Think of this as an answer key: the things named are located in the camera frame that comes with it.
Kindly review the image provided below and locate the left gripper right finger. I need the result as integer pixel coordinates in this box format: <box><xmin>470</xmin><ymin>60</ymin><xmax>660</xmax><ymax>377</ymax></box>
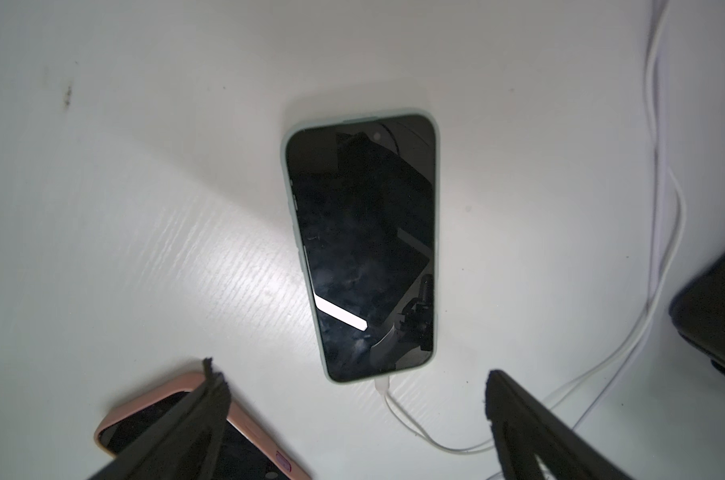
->
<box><xmin>486</xmin><ymin>370</ymin><xmax>630</xmax><ymax>480</ymax></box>

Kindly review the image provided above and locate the white cable of green phone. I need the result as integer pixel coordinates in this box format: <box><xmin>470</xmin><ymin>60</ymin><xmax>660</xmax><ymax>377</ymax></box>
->
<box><xmin>373</xmin><ymin>0</ymin><xmax>688</xmax><ymax>455</ymax></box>

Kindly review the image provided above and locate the white cable of pink phone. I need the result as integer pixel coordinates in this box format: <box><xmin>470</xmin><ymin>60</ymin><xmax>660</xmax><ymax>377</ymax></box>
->
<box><xmin>485</xmin><ymin>0</ymin><xmax>676</xmax><ymax>480</ymax></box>

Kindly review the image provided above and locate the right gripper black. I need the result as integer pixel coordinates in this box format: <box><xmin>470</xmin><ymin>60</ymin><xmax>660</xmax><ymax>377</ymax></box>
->
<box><xmin>669</xmin><ymin>253</ymin><xmax>725</xmax><ymax>376</ymax></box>

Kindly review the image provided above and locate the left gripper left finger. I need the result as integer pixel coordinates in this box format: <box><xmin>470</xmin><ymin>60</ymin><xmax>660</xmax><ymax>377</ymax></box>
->
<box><xmin>92</xmin><ymin>358</ymin><xmax>232</xmax><ymax>480</ymax></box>

